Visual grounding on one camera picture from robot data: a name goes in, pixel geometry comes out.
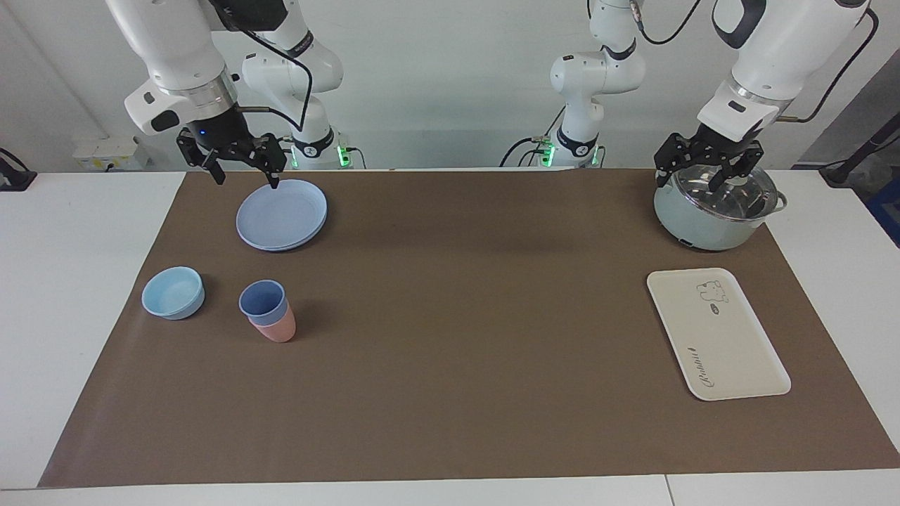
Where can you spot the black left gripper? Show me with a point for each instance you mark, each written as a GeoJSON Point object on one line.
{"type": "Point", "coordinates": [724, 149]}

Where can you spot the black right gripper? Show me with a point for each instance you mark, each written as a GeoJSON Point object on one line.
{"type": "Point", "coordinates": [218, 130]}

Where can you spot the blue cup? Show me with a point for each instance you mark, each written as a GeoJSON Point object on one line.
{"type": "Point", "coordinates": [261, 299]}

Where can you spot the pink cup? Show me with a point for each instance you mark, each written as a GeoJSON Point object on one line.
{"type": "Point", "coordinates": [279, 332]}

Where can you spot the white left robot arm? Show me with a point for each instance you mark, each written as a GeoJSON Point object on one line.
{"type": "Point", "coordinates": [787, 49]}

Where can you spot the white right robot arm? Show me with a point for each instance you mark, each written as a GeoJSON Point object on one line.
{"type": "Point", "coordinates": [176, 42]}

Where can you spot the cream rabbit print tray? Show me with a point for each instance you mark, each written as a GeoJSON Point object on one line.
{"type": "Point", "coordinates": [717, 337]}

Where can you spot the glass pot lid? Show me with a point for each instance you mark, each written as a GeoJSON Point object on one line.
{"type": "Point", "coordinates": [745, 204]}

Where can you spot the pale blue plate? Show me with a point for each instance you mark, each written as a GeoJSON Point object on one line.
{"type": "Point", "coordinates": [281, 218]}

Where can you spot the white power strip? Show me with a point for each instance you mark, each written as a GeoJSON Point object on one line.
{"type": "Point", "coordinates": [105, 151]}

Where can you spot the black stand with pole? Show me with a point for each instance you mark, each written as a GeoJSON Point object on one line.
{"type": "Point", "coordinates": [854, 158]}

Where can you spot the light blue bowl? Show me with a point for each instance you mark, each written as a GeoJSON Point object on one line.
{"type": "Point", "coordinates": [172, 295]}

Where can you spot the blue crate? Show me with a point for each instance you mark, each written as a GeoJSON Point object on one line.
{"type": "Point", "coordinates": [889, 211]}

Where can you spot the brown table mat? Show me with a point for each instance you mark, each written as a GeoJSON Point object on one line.
{"type": "Point", "coordinates": [457, 351]}

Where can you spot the black clamp mount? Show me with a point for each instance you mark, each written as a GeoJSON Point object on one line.
{"type": "Point", "coordinates": [14, 179]}

